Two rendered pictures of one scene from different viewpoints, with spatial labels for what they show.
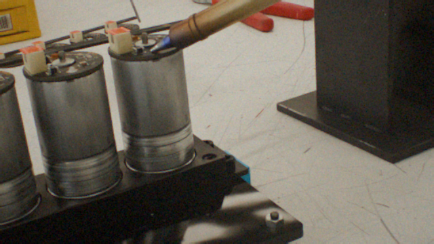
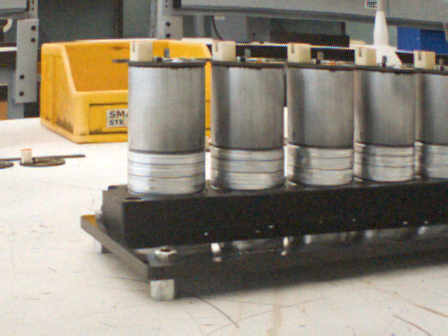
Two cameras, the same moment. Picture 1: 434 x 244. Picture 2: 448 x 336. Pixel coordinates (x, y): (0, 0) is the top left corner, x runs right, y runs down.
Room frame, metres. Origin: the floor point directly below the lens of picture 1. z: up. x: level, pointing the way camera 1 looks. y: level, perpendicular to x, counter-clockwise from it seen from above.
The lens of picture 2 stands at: (-0.14, 0.08, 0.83)
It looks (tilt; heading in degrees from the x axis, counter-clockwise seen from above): 11 degrees down; 7
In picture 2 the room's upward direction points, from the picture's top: straight up
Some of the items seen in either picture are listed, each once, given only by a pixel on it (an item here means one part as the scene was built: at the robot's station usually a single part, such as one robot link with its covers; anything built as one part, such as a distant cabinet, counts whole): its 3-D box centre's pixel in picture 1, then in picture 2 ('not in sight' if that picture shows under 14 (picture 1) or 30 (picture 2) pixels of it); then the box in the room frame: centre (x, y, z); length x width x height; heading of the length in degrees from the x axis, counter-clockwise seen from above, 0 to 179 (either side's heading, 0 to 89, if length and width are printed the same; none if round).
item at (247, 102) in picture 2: not in sight; (248, 134); (0.18, 0.10, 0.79); 0.02 x 0.02 x 0.05
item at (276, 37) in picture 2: not in sight; (309, 38); (3.16, -0.01, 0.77); 0.24 x 0.16 x 0.04; 121
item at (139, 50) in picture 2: not in sight; (143, 51); (0.17, 0.13, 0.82); 0.01 x 0.01 x 0.01; 26
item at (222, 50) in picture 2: not in sight; (226, 51); (0.18, 0.10, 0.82); 0.01 x 0.01 x 0.01; 26
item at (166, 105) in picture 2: not in sight; (166, 137); (0.17, 0.12, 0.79); 0.02 x 0.02 x 0.05
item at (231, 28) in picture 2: not in sight; (240, 28); (2.99, 0.22, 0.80); 0.15 x 0.12 x 0.10; 52
